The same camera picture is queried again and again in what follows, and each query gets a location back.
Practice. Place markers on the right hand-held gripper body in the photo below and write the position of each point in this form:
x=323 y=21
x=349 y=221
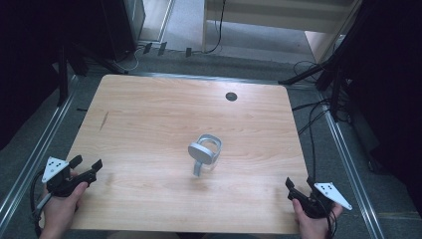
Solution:
x=331 y=193

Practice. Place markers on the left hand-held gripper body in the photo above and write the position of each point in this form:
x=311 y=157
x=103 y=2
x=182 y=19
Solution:
x=54 y=167

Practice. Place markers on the clear cup with grey lid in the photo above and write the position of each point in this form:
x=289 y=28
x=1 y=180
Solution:
x=201 y=153

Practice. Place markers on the person's right hand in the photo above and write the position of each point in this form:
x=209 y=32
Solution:
x=313 y=227

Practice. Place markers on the person's left hand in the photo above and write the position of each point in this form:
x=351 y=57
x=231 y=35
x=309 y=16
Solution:
x=59 y=214

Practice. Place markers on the black tripod stand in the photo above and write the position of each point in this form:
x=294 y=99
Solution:
x=62 y=76
x=335 y=86

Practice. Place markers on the dark round table grommet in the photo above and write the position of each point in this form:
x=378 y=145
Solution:
x=231 y=96

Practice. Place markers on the black tape strip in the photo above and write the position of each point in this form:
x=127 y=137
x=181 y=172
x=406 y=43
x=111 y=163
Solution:
x=147 y=48
x=188 y=52
x=162 y=48

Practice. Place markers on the black cabinet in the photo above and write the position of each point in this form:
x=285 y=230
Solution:
x=124 y=26

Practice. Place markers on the white shelf unit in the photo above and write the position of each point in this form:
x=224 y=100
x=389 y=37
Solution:
x=265 y=15

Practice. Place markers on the aluminium floor rail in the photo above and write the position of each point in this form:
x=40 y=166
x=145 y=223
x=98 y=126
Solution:
x=205 y=77
x=36 y=152
x=351 y=166

